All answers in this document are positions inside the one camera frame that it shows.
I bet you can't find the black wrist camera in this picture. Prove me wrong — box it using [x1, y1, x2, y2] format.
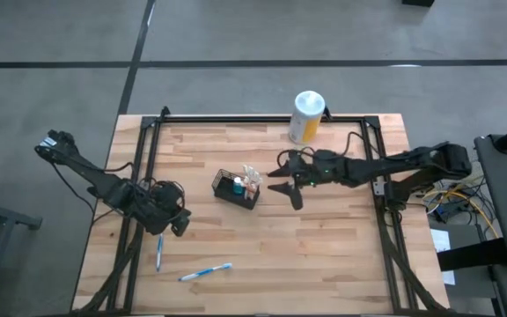
[308, 149, 338, 168]
[154, 181, 184, 203]

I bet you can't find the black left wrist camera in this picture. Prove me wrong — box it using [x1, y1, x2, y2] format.
[154, 181, 184, 203]

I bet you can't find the white canister with yellow label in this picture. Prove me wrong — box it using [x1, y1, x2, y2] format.
[288, 90, 327, 146]

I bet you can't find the black wire toothbrush holder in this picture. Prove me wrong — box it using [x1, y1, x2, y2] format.
[211, 168, 261, 211]

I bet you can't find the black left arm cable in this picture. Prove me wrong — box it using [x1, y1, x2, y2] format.
[50, 160, 187, 221]

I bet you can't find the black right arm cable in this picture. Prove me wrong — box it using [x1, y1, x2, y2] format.
[277, 130, 382, 171]

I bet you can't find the blue and white toothbrush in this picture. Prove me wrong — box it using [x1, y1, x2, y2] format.
[155, 232, 165, 273]
[177, 262, 234, 284]

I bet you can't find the blue-lit electronics box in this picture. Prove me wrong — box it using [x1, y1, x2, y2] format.
[433, 205, 451, 224]

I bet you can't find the yellow cable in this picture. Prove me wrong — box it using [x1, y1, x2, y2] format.
[422, 187, 501, 239]

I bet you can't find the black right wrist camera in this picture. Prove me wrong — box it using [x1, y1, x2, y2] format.
[308, 149, 338, 168]

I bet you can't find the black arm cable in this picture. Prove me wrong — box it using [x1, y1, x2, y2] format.
[277, 130, 382, 171]
[50, 160, 187, 221]

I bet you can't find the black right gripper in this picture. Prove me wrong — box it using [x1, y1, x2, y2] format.
[267, 149, 347, 211]

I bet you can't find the white paper sheet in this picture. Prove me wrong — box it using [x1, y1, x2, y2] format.
[429, 228, 457, 286]

